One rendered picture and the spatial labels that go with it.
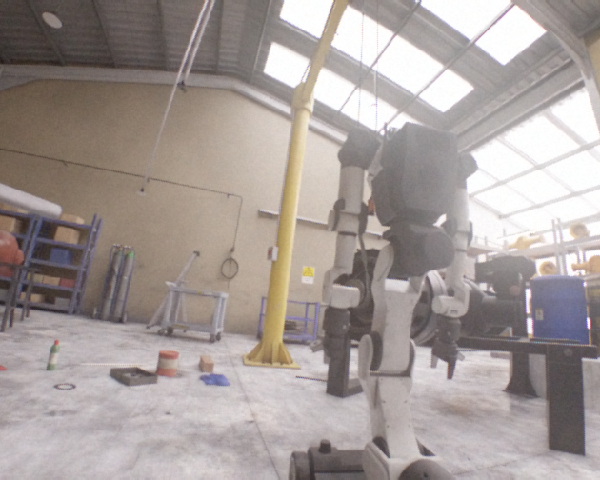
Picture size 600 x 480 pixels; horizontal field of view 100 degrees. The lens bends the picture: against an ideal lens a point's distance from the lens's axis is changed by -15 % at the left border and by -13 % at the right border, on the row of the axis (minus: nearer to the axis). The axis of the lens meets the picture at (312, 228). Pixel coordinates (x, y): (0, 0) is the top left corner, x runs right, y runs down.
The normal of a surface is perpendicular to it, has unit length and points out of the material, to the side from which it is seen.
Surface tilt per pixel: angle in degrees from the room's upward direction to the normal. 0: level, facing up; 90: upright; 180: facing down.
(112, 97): 90
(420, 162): 105
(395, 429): 59
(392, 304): 100
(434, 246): 90
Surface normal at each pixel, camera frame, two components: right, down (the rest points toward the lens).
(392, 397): 0.21, -0.70
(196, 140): 0.33, -0.22
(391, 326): 0.16, -0.08
